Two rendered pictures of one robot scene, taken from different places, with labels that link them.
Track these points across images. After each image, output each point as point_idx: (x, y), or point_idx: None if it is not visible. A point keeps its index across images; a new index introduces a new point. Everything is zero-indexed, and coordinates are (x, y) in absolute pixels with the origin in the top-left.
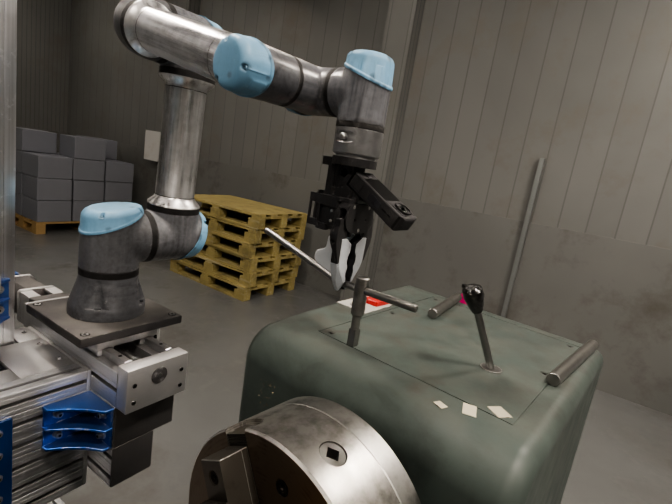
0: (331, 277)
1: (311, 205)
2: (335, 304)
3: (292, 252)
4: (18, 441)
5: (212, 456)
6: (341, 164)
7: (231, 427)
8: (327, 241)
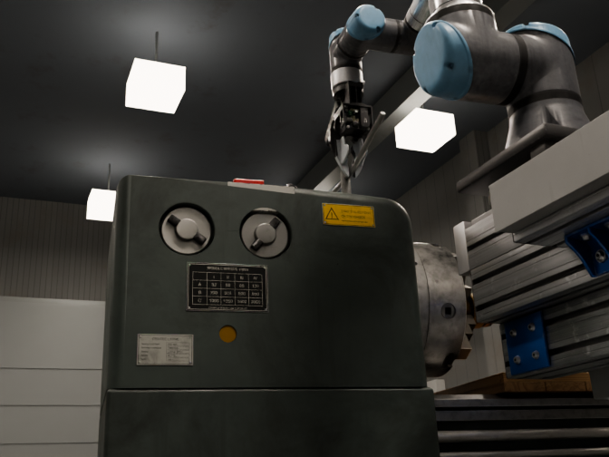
0: (362, 168)
1: (371, 115)
2: (300, 189)
3: (371, 140)
4: None
5: (455, 255)
6: (362, 98)
7: (442, 247)
8: (362, 142)
